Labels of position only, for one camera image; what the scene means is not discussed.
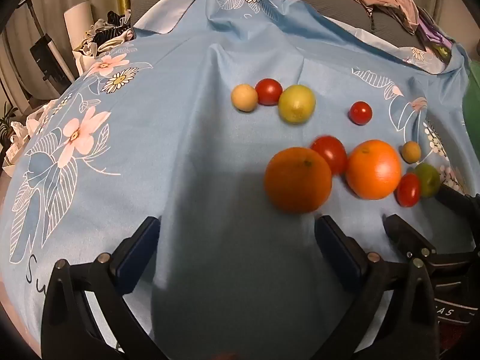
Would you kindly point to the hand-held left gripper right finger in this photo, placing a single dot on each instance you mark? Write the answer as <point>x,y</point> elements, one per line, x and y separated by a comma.
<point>337,249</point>

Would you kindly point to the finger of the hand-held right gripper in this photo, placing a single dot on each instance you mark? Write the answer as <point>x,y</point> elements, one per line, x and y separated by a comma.
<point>463,200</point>
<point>407,237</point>

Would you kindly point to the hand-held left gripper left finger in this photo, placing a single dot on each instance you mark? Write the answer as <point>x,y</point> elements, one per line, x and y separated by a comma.
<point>139,255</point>

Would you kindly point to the small green round fruit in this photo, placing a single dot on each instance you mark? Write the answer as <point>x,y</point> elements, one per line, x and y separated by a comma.
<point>430,180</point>

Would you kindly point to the red cherry tomato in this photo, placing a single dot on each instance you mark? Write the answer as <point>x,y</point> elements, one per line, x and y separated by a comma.
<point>332,153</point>
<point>408,190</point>
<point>360,112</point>
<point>268,91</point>

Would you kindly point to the small tan round fruit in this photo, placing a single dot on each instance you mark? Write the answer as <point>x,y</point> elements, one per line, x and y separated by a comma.
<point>244,98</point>
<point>411,152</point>

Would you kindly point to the orange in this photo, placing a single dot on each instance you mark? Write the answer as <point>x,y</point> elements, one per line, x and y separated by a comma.
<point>373,168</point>
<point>298,180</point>

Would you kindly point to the yellow-green lemon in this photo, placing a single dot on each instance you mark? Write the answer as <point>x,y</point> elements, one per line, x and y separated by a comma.
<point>297,104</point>

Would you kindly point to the blue floral cloth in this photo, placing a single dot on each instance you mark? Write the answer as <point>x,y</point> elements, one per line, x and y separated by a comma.
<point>187,157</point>

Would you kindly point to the yellow-green small item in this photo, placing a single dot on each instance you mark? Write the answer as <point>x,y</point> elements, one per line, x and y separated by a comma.
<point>442,50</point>

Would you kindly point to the white paper bag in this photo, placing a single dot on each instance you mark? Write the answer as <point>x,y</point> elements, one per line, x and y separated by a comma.
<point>17,138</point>

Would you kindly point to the purple cloth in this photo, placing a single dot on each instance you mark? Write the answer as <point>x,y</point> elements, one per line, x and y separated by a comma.
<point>431,32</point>

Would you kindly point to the green potted plant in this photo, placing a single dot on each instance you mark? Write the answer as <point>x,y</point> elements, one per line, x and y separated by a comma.
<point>7,120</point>

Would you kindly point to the black box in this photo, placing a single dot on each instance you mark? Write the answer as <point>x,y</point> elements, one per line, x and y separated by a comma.
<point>48,63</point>

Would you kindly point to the pile of black white clothes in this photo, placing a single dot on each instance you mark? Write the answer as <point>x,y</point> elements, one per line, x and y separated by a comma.
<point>108,32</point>

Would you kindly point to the beige curtain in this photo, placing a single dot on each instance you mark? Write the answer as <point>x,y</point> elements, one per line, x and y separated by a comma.
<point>15,63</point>

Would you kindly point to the white paper roll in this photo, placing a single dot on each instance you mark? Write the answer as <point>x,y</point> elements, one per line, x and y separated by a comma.
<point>78,22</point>

